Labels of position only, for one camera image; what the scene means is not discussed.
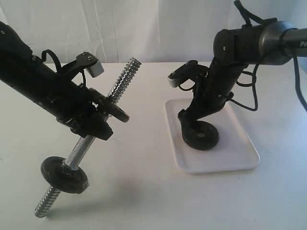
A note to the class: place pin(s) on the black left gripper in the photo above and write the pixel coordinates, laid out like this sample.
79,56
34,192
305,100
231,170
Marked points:
72,106

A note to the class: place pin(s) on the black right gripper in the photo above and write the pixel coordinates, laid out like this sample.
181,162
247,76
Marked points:
210,97

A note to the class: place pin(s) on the black weight plate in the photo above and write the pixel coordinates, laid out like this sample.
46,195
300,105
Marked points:
210,137
61,177
112,109

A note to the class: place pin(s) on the chrome threaded dumbbell bar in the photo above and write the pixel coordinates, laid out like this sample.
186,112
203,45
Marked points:
83,144

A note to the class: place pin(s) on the chrome spin-lock collar nut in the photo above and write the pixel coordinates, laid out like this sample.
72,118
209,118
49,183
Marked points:
69,167

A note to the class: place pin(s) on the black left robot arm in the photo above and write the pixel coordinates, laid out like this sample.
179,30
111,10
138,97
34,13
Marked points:
47,83

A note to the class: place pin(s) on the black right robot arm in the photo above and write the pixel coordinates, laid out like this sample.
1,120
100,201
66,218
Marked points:
273,43

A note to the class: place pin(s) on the white rectangular plastic tray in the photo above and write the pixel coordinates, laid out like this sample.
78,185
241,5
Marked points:
234,150

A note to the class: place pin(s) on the white backdrop curtain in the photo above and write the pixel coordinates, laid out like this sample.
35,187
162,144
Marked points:
115,30

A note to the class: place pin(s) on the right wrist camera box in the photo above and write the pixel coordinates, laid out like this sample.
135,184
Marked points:
191,70

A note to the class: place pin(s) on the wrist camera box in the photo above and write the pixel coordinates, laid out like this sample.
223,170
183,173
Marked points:
191,70
90,63

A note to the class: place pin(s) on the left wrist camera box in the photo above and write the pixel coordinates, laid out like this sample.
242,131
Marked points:
90,63

